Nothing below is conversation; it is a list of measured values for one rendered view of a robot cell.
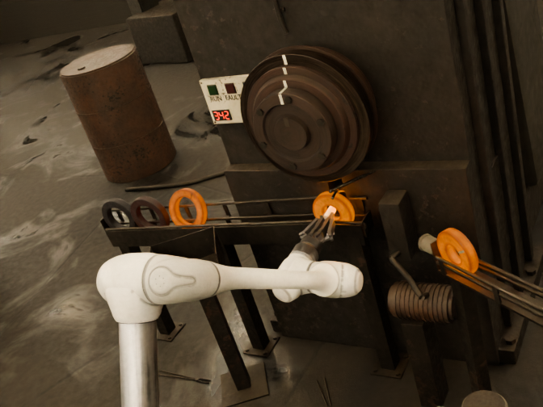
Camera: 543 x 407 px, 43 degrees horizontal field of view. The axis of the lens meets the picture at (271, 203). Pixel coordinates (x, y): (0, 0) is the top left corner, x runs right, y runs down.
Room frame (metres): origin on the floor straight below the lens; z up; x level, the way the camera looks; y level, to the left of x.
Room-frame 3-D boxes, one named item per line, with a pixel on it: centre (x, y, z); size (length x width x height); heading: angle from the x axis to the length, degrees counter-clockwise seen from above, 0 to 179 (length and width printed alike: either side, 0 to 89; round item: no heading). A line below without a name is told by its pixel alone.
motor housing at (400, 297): (1.82, -0.38, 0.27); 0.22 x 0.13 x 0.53; 53
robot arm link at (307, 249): (1.92, -0.05, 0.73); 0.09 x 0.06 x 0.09; 53
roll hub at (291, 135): (2.04, -0.14, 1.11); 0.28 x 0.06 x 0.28; 53
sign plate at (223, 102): (2.41, 0.00, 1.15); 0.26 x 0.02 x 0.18; 53
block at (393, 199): (1.99, -0.40, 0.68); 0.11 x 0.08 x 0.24; 143
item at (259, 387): (2.24, 0.37, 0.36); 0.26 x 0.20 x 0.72; 88
